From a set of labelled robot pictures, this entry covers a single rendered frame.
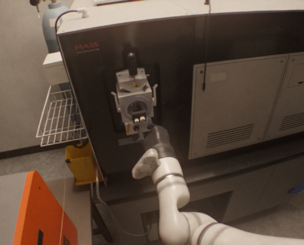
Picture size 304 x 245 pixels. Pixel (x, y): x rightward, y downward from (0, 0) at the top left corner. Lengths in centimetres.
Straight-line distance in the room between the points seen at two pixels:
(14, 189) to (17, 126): 172
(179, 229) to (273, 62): 71
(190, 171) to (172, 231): 69
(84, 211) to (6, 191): 46
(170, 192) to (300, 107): 88
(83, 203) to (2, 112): 147
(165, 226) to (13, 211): 39
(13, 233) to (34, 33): 154
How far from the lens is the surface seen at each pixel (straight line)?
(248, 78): 90
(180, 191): 49
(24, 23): 191
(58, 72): 105
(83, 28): 67
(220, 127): 98
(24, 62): 202
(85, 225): 104
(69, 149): 105
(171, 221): 44
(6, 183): 73
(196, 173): 109
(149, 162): 51
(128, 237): 145
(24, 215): 63
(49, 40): 152
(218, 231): 38
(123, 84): 66
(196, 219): 46
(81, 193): 113
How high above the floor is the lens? 160
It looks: 40 degrees down
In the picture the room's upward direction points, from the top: 5 degrees counter-clockwise
